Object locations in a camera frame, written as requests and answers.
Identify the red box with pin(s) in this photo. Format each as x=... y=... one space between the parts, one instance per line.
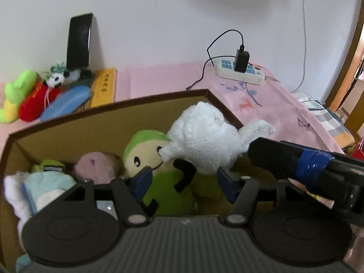
x=358 y=151

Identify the brown cardboard box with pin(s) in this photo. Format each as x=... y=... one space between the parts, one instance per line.
x=107 y=129

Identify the light blue plush toy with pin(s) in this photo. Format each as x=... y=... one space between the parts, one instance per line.
x=29 y=192

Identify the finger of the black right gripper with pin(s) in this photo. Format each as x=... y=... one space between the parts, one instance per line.
x=285 y=159

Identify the green avocado plush toy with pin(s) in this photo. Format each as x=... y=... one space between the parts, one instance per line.
x=169 y=193

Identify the white plush toy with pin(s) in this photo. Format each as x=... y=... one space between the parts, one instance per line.
x=203 y=137

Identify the white power strip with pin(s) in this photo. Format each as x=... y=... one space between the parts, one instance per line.
x=224 y=68

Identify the small panda plush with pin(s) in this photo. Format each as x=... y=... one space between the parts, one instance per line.
x=59 y=75

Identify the plaid folded blanket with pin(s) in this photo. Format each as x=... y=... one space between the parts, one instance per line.
x=334 y=126

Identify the green yellow plush toy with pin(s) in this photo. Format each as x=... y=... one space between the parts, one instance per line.
x=15 y=93

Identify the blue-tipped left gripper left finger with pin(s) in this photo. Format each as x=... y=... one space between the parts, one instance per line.
x=128 y=195

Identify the wooden door frame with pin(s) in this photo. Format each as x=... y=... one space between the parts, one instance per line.
x=349 y=68

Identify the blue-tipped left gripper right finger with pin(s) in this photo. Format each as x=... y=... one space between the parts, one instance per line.
x=241 y=192

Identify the black smartphone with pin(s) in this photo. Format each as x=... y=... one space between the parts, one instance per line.
x=79 y=38

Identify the yellow book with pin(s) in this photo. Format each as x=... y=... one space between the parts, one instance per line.
x=103 y=88

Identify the red pepper plush toy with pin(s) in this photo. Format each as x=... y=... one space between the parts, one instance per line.
x=37 y=101

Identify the white gloved right hand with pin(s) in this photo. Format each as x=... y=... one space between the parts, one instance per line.
x=354 y=256

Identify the pink deer-print bedsheet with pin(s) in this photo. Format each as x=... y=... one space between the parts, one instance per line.
x=270 y=101

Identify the pink plush toy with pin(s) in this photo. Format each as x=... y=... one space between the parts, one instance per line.
x=101 y=168

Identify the black charger plug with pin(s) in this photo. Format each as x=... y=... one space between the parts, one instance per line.
x=241 y=60

